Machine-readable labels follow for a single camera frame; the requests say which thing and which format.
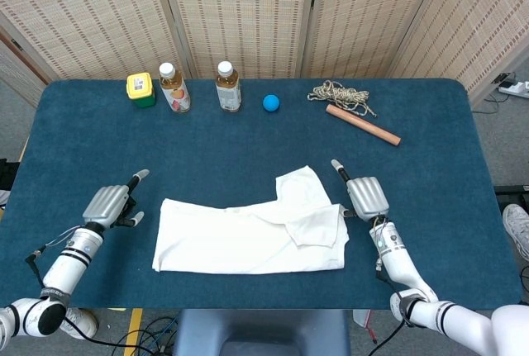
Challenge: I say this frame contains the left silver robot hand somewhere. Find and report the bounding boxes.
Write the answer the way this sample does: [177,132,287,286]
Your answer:
[82,169,150,231]

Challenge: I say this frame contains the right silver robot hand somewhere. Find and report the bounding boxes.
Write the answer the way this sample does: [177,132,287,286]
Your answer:
[330,159,392,223]

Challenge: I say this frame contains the white cloth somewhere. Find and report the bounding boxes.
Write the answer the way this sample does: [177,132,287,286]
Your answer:
[151,164,351,275]

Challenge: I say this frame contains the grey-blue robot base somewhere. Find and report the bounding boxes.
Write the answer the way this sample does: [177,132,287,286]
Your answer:
[172,309,352,356]

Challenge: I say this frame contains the brown wooden stick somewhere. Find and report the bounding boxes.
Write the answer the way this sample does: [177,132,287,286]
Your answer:
[325,103,403,147]

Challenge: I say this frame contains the black stand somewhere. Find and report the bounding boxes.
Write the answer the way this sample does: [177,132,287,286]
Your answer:
[0,159,20,192]

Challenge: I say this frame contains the green jar with yellow lid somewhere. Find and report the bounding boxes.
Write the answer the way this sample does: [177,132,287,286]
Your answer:
[126,72,158,108]

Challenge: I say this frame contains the white sneaker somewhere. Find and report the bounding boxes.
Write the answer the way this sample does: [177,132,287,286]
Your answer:
[60,307,99,340]
[502,202,529,262]

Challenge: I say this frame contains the tea bottle with fruit label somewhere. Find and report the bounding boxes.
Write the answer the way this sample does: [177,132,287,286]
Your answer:
[159,62,192,114]

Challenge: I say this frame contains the dark blue table cloth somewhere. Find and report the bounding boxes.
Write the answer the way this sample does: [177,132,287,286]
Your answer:
[0,78,522,311]

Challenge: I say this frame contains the black metal bar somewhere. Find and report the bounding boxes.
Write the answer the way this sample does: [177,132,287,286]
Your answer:
[493,184,529,208]

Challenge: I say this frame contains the tea bottle with text label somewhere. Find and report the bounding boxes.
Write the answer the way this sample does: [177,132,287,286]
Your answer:
[215,60,243,112]

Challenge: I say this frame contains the white power strip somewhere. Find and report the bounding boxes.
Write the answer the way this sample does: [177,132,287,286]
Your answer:
[498,81,529,99]

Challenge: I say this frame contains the woven bamboo folding screen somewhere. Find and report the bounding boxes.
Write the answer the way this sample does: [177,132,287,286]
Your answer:
[0,0,529,103]

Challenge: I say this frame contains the beige speckled rope bundle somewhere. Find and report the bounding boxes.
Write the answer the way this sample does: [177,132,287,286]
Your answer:
[307,79,378,118]

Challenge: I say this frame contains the black floor cables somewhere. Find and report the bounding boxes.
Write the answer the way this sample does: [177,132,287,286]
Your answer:
[98,316,179,356]

